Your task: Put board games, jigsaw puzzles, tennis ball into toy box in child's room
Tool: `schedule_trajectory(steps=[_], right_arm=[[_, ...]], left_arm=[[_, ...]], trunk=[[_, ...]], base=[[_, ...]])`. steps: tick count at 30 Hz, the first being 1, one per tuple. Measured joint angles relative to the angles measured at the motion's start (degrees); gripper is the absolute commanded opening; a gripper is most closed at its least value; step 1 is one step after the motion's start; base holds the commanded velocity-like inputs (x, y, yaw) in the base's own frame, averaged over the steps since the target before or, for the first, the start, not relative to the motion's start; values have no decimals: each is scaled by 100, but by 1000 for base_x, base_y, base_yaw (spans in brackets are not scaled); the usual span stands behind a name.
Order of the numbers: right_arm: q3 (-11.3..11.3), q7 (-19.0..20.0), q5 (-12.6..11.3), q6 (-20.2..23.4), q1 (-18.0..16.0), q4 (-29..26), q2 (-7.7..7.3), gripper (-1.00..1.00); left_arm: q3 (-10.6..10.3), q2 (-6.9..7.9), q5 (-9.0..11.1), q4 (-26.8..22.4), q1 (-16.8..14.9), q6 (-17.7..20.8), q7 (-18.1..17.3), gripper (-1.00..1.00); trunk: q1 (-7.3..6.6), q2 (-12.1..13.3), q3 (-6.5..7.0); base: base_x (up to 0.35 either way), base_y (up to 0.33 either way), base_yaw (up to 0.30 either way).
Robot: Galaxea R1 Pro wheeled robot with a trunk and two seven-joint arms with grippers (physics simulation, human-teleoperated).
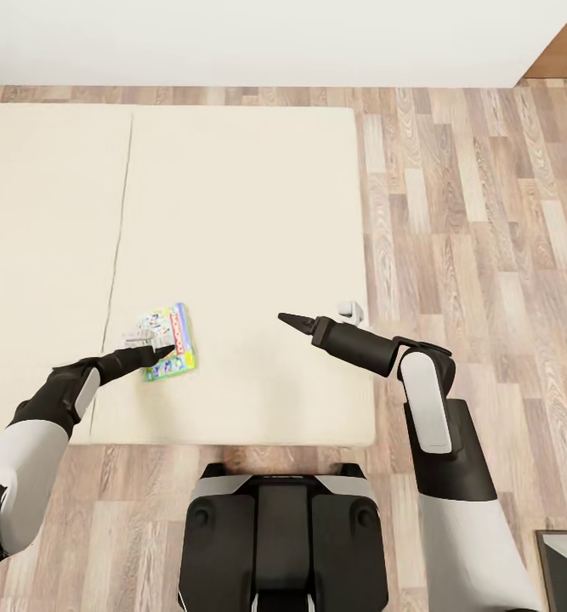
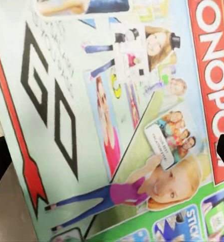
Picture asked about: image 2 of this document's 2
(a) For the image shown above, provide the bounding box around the board game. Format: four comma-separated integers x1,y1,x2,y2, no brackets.
0,0,224,242

